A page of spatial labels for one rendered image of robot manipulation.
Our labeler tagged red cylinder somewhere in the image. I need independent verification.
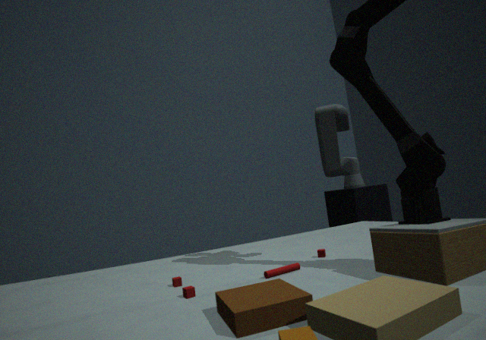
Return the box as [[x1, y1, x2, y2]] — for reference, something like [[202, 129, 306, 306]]
[[264, 263, 300, 279]]

